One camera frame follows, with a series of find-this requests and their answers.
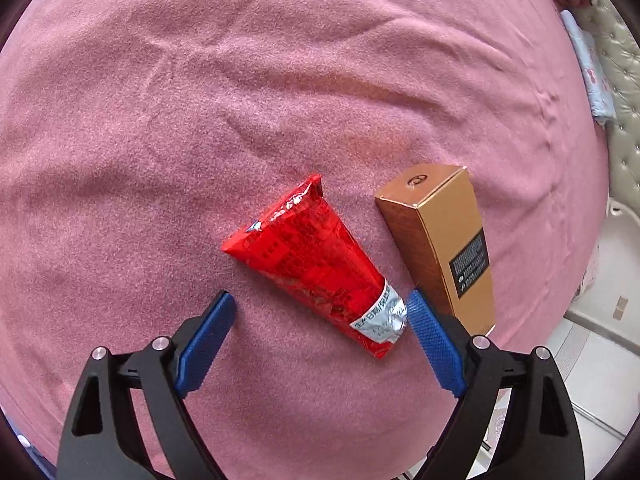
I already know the tufted grey headboard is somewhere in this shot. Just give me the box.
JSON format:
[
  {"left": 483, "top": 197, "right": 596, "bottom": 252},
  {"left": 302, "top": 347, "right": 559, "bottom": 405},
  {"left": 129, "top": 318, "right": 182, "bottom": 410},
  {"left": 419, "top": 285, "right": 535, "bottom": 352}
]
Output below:
[{"left": 575, "top": 0, "right": 640, "bottom": 241}]

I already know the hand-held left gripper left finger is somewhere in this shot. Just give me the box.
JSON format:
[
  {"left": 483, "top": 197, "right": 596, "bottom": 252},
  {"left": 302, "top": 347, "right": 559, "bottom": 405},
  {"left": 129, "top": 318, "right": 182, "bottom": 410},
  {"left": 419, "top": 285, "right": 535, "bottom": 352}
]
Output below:
[{"left": 57, "top": 290, "right": 237, "bottom": 480}]

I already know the light blue pillow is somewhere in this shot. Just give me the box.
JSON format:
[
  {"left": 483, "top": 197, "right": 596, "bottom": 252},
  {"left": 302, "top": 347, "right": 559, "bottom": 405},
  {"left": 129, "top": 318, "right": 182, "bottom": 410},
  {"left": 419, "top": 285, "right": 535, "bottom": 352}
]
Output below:
[{"left": 559, "top": 9, "right": 615, "bottom": 125}]

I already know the gold cardboard box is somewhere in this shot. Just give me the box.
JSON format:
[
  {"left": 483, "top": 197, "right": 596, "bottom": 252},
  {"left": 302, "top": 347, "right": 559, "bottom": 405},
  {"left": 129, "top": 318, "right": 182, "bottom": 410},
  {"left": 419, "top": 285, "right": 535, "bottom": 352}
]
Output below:
[{"left": 374, "top": 164, "right": 497, "bottom": 338}]

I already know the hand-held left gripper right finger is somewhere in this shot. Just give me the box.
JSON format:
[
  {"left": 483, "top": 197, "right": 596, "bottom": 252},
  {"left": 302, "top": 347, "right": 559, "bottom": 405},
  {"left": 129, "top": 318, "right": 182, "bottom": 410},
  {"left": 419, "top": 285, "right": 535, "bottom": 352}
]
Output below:
[{"left": 406, "top": 287, "right": 586, "bottom": 480}]

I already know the pink floral cloth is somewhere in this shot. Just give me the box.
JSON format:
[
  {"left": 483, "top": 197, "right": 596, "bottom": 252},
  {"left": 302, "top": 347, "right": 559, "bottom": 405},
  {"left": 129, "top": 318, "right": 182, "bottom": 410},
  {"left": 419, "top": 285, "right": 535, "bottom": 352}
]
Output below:
[{"left": 572, "top": 242, "right": 601, "bottom": 303}]

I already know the shiny red snack packet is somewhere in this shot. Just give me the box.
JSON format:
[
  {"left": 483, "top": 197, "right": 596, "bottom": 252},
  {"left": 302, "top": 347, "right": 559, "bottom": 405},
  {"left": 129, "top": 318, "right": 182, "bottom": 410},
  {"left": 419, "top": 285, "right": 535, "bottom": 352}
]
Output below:
[{"left": 221, "top": 173, "right": 407, "bottom": 359}]

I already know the pink bed sheet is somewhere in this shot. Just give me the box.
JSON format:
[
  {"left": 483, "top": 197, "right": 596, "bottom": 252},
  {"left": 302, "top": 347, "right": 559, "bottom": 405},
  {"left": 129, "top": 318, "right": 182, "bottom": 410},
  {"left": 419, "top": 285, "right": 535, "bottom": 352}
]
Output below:
[{"left": 0, "top": 0, "right": 608, "bottom": 480}]

